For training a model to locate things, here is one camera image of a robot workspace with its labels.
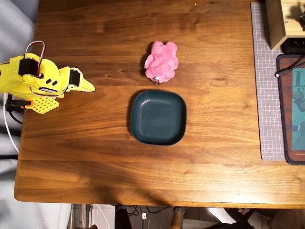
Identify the yellow gripper black motor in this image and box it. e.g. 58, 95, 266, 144
58, 67, 96, 96

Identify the pink plush strawberry bear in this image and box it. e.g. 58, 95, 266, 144
144, 41, 179, 86

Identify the orange black clamp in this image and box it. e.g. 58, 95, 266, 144
6, 94, 33, 113

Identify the dark teal square plate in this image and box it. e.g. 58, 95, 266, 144
130, 90, 187, 146

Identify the black table leg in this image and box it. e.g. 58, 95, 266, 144
114, 205, 133, 229

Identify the wooden table leg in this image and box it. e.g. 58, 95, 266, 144
171, 206, 185, 229

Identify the grey cutting mat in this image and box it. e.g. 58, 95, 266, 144
250, 2, 286, 161

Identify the light wooden box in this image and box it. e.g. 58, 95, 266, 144
265, 0, 305, 51

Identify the dark printed mouse pad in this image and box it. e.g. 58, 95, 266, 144
275, 53, 305, 166

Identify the black electronic device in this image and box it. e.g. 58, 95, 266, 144
281, 37, 305, 54

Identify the white sock foot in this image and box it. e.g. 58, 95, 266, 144
247, 211, 271, 229

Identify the red white servo wire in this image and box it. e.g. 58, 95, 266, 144
24, 41, 46, 78

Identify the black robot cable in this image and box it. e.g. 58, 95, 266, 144
6, 95, 24, 125

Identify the white power cable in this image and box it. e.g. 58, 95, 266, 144
3, 93, 20, 153

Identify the black usb cable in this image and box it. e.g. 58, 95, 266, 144
274, 56, 305, 78

